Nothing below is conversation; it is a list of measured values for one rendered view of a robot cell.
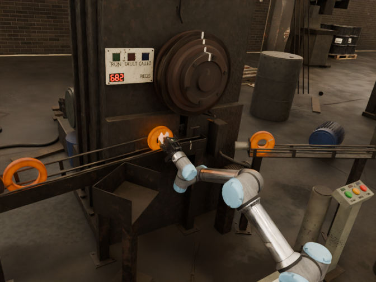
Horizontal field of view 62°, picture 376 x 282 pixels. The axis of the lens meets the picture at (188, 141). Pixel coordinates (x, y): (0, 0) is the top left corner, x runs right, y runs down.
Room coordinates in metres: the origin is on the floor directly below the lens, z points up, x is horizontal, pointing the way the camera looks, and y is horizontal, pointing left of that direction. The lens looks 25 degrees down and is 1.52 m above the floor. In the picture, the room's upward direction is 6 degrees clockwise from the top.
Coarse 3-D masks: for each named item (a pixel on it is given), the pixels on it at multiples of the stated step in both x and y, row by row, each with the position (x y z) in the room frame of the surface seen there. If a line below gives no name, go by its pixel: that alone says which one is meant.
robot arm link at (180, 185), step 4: (176, 176) 1.40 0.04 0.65; (176, 180) 1.39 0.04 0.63; (180, 180) 1.37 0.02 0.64; (184, 180) 1.37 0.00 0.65; (192, 180) 1.43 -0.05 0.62; (176, 184) 1.39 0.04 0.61; (180, 184) 1.38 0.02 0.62; (184, 184) 1.38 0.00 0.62; (188, 184) 1.40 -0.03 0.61; (176, 188) 1.39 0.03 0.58; (180, 188) 1.38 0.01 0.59; (184, 188) 1.39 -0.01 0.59; (180, 192) 1.39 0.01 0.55
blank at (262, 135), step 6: (258, 132) 1.82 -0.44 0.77; (264, 132) 1.81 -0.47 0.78; (252, 138) 1.80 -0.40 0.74; (258, 138) 1.80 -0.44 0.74; (264, 138) 1.80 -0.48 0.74; (270, 138) 1.80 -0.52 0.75; (252, 144) 1.80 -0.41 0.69; (270, 144) 1.80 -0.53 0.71; (252, 150) 1.80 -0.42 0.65; (258, 150) 1.80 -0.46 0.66; (264, 150) 1.80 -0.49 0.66; (270, 150) 1.80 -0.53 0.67
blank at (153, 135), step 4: (156, 128) 1.62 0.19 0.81; (160, 128) 1.62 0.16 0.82; (164, 128) 1.64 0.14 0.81; (152, 132) 1.60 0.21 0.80; (156, 132) 1.61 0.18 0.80; (160, 132) 1.62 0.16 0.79; (164, 132) 1.64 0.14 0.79; (168, 132) 1.65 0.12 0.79; (148, 136) 1.61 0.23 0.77; (152, 136) 1.59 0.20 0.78; (156, 136) 1.61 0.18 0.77; (172, 136) 1.67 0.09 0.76; (148, 140) 1.59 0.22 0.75; (152, 140) 1.59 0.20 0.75; (156, 140) 1.61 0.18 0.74; (148, 144) 1.60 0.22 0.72; (152, 144) 1.59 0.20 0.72; (156, 144) 1.60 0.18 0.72; (152, 148) 1.59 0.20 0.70; (156, 148) 1.60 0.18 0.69
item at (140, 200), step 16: (112, 176) 1.27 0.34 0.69; (128, 176) 1.36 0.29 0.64; (144, 176) 1.33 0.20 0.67; (160, 176) 1.30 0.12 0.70; (96, 192) 1.12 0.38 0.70; (112, 192) 1.27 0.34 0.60; (128, 192) 1.28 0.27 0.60; (144, 192) 1.29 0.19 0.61; (96, 208) 1.12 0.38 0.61; (112, 208) 1.09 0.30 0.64; (128, 208) 1.06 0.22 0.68; (144, 208) 1.17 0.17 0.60; (128, 224) 1.06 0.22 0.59; (128, 240) 1.21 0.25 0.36; (128, 256) 1.20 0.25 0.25; (128, 272) 1.20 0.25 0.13
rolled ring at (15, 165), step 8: (16, 160) 1.21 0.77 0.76; (24, 160) 1.21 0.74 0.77; (32, 160) 1.23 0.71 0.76; (8, 168) 1.17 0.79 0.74; (16, 168) 1.19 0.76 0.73; (40, 168) 1.25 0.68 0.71; (8, 176) 1.17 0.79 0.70; (40, 176) 1.25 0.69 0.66; (8, 184) 1.16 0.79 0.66; (32, 184) 1.24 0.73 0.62
